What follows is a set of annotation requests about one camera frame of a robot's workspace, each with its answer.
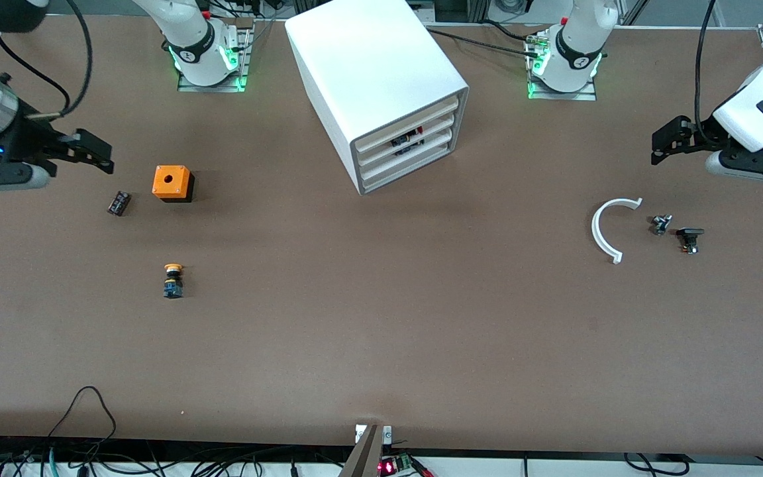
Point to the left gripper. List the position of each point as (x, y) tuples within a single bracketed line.
[(704, 133)]

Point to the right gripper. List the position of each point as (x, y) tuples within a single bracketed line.
[(26, 138)]

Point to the white drawer tray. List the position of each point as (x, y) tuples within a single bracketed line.
[(444, 126), (438, 144), (434, 114), (434, 160)]

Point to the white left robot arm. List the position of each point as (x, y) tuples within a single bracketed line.
[(580, 40)]

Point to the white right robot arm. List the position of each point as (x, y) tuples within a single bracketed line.
[(196, 40)]

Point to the yellow button blue base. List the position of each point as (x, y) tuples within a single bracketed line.
[(173, 285)]

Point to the white drawer cabinet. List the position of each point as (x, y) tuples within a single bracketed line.
[(368, 59)]

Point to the small black red component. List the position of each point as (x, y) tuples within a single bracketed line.
[(118, 203)]

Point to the orange box with hole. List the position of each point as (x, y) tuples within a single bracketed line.
[(169, 180)]

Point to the small grey metal component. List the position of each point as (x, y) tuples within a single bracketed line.
[(660, 224)]

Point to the white curved plastic arc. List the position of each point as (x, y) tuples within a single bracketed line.
[(597, 228)]

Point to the circuit board red light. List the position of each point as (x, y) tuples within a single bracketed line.
[(398, 464)]

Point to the small black switch component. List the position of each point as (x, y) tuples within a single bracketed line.
[(689, 233)]

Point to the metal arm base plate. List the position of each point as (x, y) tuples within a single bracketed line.
[(186, 85), (587, 96)]

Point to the small aluminium bracket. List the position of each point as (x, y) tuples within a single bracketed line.
[(387, 434)]

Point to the grey mounting post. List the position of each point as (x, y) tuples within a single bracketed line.
[(365, 457)]

